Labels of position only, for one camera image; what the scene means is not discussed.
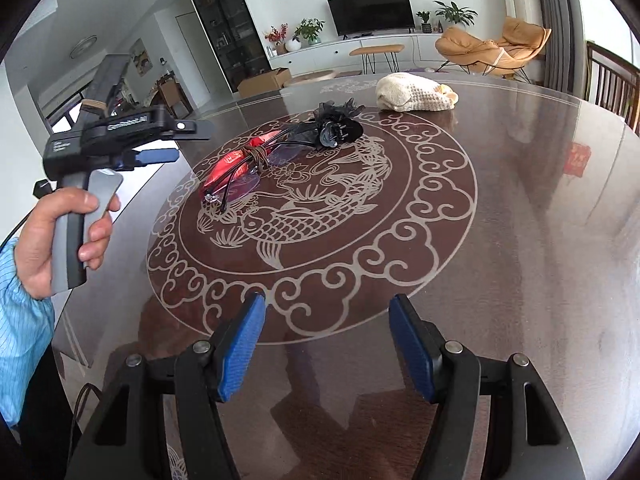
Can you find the orange lounge chair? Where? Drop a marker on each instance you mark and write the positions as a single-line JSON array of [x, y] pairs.
[[480, 50]]

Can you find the white door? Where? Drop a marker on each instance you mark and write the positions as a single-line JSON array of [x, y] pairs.
[[192, 55]]

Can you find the black feather hair clip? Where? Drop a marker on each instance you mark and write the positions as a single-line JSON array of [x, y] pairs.
[[335, 130]]

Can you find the framed painting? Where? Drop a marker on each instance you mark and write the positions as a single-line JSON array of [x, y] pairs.
[[141, 57]]

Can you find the rimless eyeglasses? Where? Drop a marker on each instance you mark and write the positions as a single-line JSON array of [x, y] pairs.
[[287, 154]]

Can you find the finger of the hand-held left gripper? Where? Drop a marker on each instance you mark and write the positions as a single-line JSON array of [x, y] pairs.
[[157, 156], [192, 129]]

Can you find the wooden chair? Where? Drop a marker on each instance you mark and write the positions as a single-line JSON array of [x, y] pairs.
[[612, 87]]

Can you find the brown cardboard box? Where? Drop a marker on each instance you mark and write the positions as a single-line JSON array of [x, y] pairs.
[[262, 82]]

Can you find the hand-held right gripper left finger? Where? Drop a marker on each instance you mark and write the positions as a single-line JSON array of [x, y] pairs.
[[242, 350]]

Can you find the round ceiling lamp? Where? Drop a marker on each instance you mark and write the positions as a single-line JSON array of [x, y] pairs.
[[83, 46]]

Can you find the green potted plant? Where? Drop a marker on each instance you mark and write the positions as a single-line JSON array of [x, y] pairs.
[[309, 30]]

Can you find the glossy red pouch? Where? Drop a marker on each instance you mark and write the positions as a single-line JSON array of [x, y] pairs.
[[227, 170]]

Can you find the person's left forearm blue sleeve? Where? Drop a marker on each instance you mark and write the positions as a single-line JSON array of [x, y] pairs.
[[22, 340]]

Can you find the grey curtain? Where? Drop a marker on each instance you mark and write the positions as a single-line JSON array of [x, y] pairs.
[[557, 25]]

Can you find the white round vase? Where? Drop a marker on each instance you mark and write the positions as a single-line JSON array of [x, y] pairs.
[[293, 45]]

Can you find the black television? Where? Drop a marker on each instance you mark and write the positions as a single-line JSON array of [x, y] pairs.
[[372, 10]]

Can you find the red flowers in vase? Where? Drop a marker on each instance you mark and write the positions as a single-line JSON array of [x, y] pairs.
[[276, 35]]

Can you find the orange bench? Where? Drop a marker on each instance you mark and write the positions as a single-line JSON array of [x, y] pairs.
[[377, 49]]

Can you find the dark glass cabinet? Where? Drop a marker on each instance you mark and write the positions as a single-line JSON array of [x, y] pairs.
[[225, 25]]

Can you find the small potted plant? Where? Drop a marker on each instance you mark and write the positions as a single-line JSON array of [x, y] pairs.
[[424, 19]]

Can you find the large leafy potted plant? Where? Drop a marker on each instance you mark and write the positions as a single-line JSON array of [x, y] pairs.
[[455, 14]]

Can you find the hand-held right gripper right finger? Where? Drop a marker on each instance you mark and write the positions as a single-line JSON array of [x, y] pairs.
[[411, 350]]

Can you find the person's left hand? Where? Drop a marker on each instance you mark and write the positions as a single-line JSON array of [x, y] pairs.
[[37, 240]]

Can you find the white television cabinet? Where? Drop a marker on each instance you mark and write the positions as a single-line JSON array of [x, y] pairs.
[[330, 52]]

